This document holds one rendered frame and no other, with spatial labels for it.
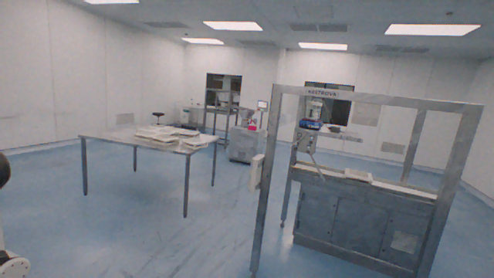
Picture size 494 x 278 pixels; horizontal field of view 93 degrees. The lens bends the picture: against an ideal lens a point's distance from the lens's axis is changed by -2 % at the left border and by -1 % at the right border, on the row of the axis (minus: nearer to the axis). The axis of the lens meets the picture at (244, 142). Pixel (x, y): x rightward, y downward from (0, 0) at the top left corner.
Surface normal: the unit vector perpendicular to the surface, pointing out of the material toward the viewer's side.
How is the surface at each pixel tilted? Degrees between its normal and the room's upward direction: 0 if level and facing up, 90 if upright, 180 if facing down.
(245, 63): 90
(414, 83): 90
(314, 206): 90
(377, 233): 90
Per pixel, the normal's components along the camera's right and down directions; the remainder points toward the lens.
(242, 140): -0.35, 0.16
